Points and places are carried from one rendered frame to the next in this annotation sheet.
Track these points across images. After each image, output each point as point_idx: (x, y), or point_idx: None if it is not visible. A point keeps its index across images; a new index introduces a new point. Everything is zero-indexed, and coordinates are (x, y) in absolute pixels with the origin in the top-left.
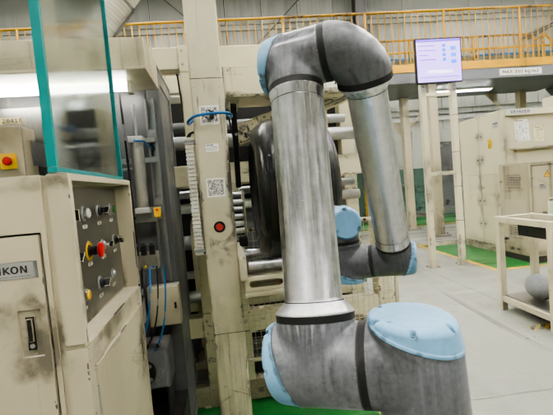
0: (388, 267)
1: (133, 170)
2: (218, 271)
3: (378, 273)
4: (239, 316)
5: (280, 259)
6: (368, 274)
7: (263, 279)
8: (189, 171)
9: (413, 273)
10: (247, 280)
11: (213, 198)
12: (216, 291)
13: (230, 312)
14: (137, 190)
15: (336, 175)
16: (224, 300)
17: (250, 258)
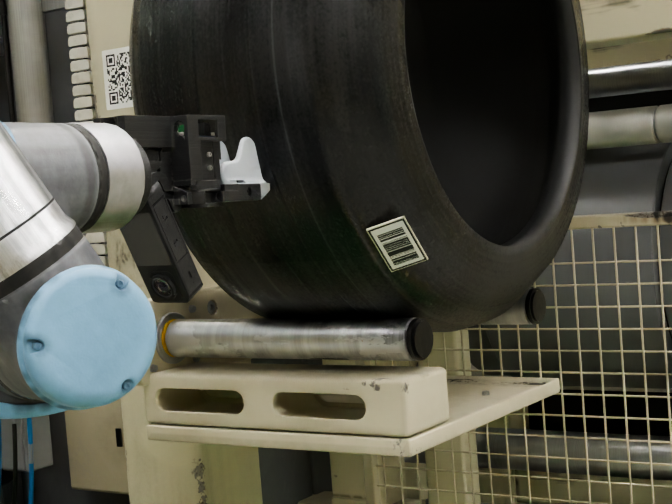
0: (2, 363)
1: (9, 35)
2: None
3: (9, 386)
4: (191, 503)
5: (252, 328)
6: (0, 385)
7: (190, 388)
8: (71, 30)
9: (65, 403)
10: (141, 382)
11: (121, 114)
12: (134, 410)
13: (169, 484)
14: (15, 94)
15: (335, 12)
16: (152, 443)
17: (510, 338)
